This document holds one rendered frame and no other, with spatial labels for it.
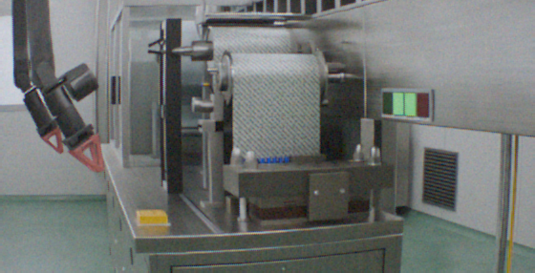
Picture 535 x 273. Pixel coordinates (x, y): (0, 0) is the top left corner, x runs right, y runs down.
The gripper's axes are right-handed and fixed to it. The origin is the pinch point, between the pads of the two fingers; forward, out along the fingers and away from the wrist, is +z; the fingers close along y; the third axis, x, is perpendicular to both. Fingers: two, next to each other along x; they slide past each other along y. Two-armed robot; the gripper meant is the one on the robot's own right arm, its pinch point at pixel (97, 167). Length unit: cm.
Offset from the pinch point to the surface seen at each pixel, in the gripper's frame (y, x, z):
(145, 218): 9.8, -5.0, 17.8
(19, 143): 586, -35, -1
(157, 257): -1.8, 0.3, 23.8
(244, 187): -1.6, -26.5, 22.9
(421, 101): -31, -61, 24
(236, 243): -5.6, -16.2, 31.3
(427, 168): 313, -301, 209
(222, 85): 18.4, -43.5, 3.4
